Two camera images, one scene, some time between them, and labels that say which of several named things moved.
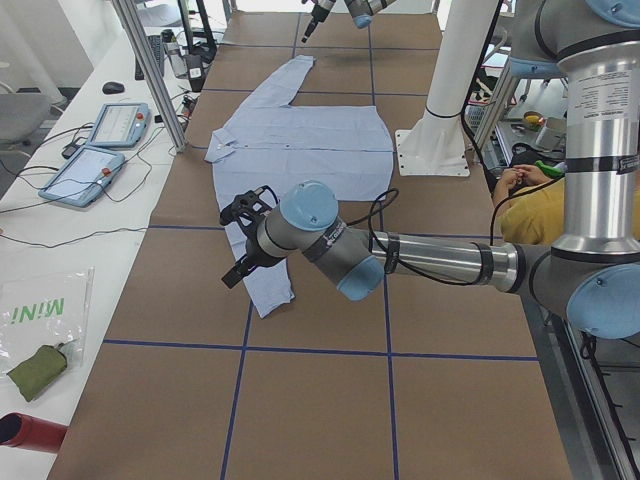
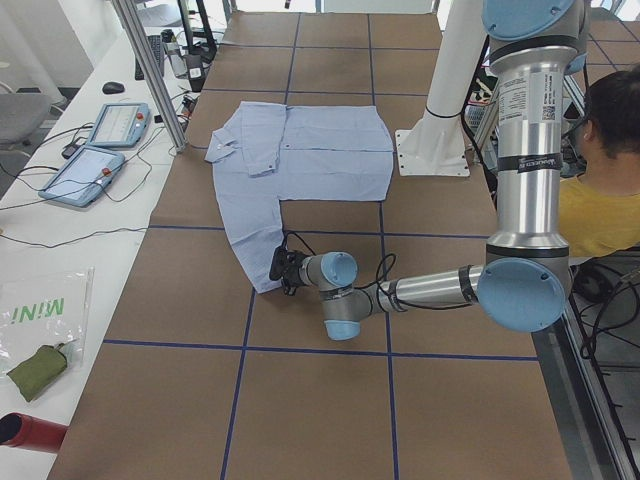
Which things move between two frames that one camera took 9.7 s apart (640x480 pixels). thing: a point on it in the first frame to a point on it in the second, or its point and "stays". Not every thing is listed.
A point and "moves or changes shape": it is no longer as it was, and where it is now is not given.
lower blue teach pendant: x=82 y=180 stays
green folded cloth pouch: x=38 y=371 stays
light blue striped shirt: x=268 y=144 moves or changes shape
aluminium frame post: x=134 y=22 stays
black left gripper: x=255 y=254 to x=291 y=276
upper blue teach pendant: x=121 y=124 stays
